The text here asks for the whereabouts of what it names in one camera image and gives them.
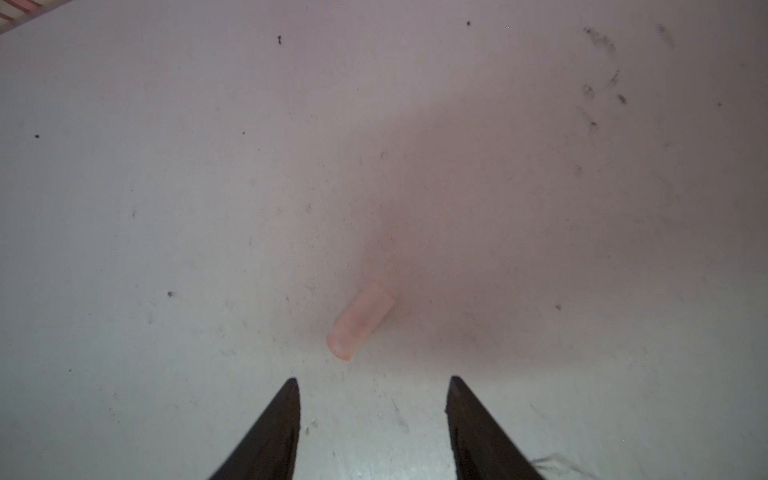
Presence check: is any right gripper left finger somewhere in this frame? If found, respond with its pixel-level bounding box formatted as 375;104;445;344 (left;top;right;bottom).
210;378;301;480

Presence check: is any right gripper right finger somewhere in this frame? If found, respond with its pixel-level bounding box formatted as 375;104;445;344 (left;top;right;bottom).
445;376;543;480

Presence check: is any translucent pen cap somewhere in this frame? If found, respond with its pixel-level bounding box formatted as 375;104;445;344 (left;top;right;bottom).
326;282;396;361

